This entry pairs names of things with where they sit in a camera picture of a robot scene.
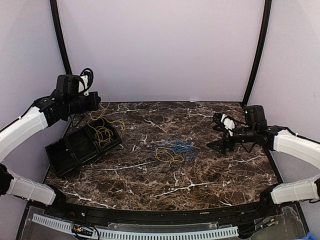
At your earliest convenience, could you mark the black front rail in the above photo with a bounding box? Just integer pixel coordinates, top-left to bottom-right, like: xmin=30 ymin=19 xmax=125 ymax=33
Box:
xmin=27 ymin=194 xmax=301 ymax=230

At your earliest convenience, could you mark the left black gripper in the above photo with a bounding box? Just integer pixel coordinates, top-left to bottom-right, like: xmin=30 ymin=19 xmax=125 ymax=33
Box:
xmin=64 ymin=90 xmax=100 ymax=115

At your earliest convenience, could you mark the blue cable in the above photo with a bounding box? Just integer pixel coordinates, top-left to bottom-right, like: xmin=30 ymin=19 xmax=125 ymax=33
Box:
xmin=151 ymin=137 xmax=196 ymax=162

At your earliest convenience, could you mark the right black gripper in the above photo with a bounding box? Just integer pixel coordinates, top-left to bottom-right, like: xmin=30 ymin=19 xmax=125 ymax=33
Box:
xmin=207 ymin=124 xmax=257 ymax=155

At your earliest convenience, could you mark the left black frame post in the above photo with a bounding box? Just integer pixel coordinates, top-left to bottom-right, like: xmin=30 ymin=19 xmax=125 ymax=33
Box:
xmin=49 ymin=0 xmax=73 ymax=75

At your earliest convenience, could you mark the blue object at corner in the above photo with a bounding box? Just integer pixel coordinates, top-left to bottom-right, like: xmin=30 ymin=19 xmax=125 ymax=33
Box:
xmin=302 ymin=232 xmax=319 ymax=240

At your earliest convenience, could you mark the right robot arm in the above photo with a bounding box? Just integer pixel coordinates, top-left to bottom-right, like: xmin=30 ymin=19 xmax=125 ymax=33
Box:
xmin=207 ymin=105 xmax=320 ymax=217

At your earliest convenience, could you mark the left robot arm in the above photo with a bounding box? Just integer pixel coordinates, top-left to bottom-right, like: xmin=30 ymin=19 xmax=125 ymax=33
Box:
xmin=0 ymin=68 xmax=101 ymax=218

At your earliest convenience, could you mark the right black frame post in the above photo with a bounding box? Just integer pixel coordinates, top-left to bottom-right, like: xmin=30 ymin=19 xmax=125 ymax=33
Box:
xmin=242 ymin=0 xmax=272 ymax=106

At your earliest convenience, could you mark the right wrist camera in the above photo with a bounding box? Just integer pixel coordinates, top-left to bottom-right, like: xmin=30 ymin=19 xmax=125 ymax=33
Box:
xmin=212 ymin=113 xmax=236 ymax=137

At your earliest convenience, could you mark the white slotted cable duct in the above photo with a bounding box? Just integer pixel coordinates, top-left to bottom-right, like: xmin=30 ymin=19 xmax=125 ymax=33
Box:
xmin=31 ymin=213 xmax=239 ymax=240

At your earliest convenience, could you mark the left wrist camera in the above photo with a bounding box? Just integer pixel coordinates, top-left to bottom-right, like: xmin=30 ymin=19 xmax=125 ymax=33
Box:
xmin=78 ymin=67 xmax=94 ymax=96

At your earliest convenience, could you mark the black frame post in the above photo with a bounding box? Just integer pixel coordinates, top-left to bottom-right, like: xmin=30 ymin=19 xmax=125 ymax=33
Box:
xmin=49 ymin=0 xmax=73 ymax=75
xmin=242 ymin=0 xmax=272 ymax=106

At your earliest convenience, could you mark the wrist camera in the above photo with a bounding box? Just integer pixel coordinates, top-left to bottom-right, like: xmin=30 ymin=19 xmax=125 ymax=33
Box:
xmin=78 ymin=67 xmax=94 ymax=96
xmin=212 ymin=113 xmax=236 ymax=137

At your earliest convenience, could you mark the black compartment tray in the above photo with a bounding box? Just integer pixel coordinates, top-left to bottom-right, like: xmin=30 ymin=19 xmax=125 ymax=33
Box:
xmin=45 ymin=118 xmax=122 ymax=178

